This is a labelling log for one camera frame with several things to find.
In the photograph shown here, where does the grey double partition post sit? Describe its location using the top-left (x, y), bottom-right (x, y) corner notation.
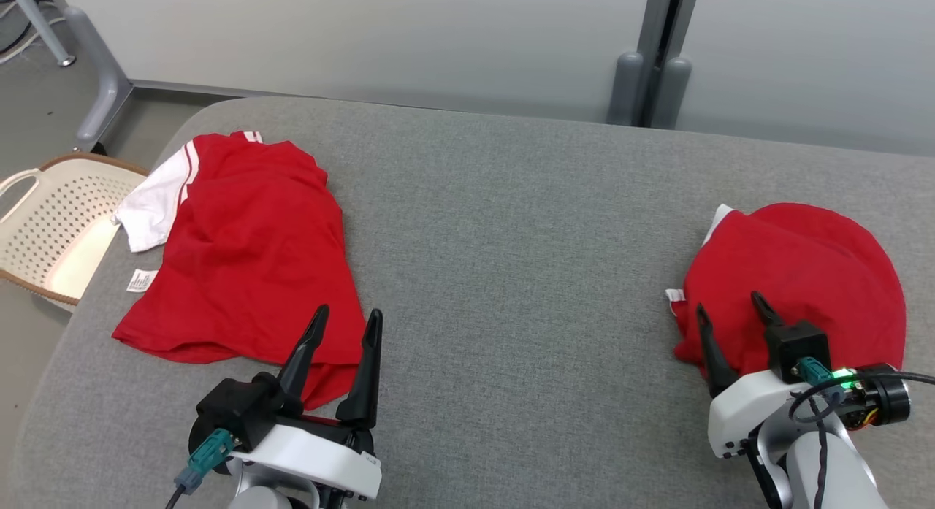
top-left (606, 0), bottom-right (693, 129)

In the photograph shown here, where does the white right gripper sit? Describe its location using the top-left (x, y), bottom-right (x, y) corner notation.
top-left (695, 291), bottom-right (812, 459)

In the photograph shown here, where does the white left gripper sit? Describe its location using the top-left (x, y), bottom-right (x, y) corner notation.
top-left (240, 305), bottom-right (384, 502)

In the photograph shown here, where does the red jersey with white sleeves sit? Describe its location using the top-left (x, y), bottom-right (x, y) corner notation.
top-left (111, 131), bottom-right (368, 411)

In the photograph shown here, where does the white floor cable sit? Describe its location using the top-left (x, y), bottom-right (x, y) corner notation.
top-left (0, 34), bottom-right (52, 66)

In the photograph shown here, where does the black floor cable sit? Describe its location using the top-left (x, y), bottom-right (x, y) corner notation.
top-left (0, 0), bottom-right (46, 57)

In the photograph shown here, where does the grey metal table leg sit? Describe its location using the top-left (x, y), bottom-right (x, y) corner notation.
top-left (62, 5), bottom-right (134, 153)

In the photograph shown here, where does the cream perforated laundry basket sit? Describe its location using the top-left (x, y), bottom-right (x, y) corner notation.
top-left (0, 153), bottom-right (150, 307)

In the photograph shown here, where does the thin metal leg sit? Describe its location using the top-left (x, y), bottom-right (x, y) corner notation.
top-left (4, 0), bottom-right (77, 67)

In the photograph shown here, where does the folded red garment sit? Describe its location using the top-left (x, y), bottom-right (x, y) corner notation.
top-left (665, 202), bottom-right (908, 382)

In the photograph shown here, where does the black cable with teal plug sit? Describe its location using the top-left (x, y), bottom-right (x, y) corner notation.
top-left (164, 429), bottom-right (236, 509)
top-left (787, 357), bottom-right (935, 509)

